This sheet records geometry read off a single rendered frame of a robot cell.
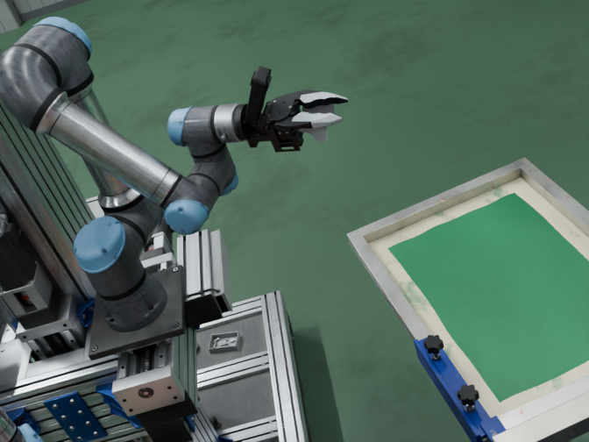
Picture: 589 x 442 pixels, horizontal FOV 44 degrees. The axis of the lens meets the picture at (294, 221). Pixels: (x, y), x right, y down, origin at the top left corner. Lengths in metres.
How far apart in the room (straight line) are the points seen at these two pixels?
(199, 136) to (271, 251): 2.34
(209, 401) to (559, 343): 1.52
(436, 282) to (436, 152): 2.19
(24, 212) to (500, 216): 1.26
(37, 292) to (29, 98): 0.56
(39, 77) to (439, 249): 1.16
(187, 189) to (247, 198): 2.77
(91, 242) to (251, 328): 1.57
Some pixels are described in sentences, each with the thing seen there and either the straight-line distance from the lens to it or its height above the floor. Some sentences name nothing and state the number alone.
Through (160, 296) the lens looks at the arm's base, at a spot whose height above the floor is 1.29.
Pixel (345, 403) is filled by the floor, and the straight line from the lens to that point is 3.01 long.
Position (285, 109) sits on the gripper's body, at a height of 1.68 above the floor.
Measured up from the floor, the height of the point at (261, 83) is 1.76.
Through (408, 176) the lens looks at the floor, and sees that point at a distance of 3.98.
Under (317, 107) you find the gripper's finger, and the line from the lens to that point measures 1.41.
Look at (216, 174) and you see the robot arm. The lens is 1.48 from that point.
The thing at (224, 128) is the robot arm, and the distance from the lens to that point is 1.43.
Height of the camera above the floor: 2.35
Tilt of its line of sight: 37 degrees down
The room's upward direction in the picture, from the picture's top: 19 degrees counter-clockwise
